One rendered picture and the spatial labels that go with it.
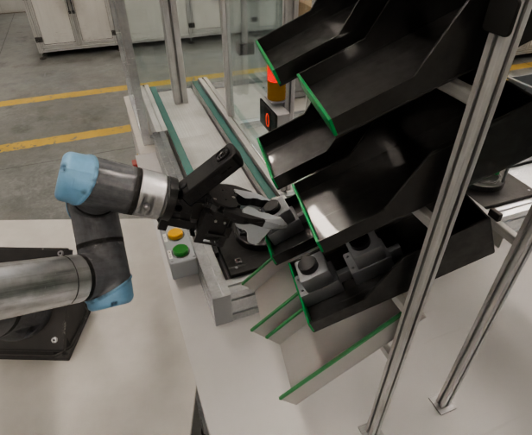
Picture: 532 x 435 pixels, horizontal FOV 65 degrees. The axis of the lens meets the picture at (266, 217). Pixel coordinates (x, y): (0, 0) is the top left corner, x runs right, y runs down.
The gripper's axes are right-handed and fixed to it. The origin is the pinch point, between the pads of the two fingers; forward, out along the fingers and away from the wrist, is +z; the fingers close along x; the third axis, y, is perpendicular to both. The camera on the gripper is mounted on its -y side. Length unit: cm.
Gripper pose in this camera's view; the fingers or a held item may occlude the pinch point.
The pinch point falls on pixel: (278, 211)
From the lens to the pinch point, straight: 74.9
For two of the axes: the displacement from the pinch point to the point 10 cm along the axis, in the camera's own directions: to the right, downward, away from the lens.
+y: -4.0, 8.0, 4.5
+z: 8.8, 1.9, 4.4
